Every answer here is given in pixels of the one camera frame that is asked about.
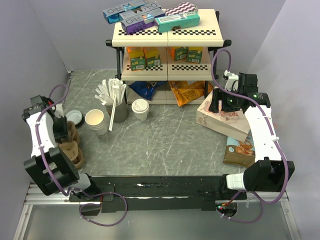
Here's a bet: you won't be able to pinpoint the grey straw holder cup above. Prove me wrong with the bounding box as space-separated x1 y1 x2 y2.
105 100 129 123

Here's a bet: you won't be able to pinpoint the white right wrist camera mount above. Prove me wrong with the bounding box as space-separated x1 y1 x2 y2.
223 70 239 92

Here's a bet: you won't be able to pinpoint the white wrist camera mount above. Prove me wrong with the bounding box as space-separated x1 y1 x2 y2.
223 70 239 92
54 103 65 118

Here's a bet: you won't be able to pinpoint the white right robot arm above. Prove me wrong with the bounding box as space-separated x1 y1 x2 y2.
209 70 295 199

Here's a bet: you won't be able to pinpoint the blue snack bag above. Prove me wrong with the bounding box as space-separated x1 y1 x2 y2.
129 81 166 101

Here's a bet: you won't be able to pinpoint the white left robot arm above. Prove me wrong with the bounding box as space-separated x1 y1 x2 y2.
22 95 100 201

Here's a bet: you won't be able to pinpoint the teal toothpaste box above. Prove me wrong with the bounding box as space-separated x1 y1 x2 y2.
154 11 200 33

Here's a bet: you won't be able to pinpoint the purple toothpaste box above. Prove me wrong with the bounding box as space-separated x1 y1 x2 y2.
121 13 155 35

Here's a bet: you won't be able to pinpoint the green orange box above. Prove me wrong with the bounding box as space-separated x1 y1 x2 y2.
126 46 146 71
167 46 188 61
142 47 161 68
186 46 203 64

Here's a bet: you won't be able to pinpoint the cream two-tier shelf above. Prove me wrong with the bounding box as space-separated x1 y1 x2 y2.
105 9 232 94

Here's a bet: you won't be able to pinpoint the stack of white paper cups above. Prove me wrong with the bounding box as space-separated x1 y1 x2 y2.
84 109 109 137

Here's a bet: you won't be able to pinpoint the bundle of wrapped white straws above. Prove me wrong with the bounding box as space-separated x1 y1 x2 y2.
94 78 127 131

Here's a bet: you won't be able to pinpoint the pink wavy pattern pouch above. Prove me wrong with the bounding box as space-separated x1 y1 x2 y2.
165 2 198 16

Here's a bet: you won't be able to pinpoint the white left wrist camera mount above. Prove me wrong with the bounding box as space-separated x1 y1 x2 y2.
54 103 65 118

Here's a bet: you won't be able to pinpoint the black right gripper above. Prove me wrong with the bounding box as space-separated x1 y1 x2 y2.
208 87 242 113

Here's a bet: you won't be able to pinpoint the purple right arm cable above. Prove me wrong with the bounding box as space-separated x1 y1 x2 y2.
211 48 290 223

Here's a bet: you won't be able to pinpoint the green orange box far right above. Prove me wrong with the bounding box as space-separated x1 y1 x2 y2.
186 46 203 64

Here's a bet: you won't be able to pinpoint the white paper coffee cup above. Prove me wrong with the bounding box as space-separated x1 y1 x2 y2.
132 109 149 122

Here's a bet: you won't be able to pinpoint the paper takeout bag orange handles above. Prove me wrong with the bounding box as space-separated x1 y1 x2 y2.
196 92 250 142

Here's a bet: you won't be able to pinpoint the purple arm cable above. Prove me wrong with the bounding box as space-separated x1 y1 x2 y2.
211 48 290 223
34 84 128 227

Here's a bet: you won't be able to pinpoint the stack of white lids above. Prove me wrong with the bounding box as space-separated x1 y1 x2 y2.
66 110 84 128

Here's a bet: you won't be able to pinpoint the brown cardboard cup carrier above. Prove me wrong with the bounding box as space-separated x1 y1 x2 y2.
57 121 79 161
72 134 85 169

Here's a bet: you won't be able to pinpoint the brown cardboard cup carrier top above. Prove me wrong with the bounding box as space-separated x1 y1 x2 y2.
57 121 79 161

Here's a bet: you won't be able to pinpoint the green orange box far left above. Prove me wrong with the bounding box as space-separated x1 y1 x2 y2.
126 46 146 71

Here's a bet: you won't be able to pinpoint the brown chips bag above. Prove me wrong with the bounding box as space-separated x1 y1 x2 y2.
223 131 256 168

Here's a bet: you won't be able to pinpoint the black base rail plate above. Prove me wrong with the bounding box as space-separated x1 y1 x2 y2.
23 175 288 214

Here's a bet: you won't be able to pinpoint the white plastic cup lid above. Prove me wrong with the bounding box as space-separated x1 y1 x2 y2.
131 98 149 113

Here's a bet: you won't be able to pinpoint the blue toothpaste box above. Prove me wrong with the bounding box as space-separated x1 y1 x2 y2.
119 2 162 21
103 0 147 24

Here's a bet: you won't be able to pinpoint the orange snack bag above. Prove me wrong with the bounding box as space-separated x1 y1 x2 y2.
169 80 206 107

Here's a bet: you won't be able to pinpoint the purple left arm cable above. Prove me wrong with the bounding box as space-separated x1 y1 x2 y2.
34 84 128 227

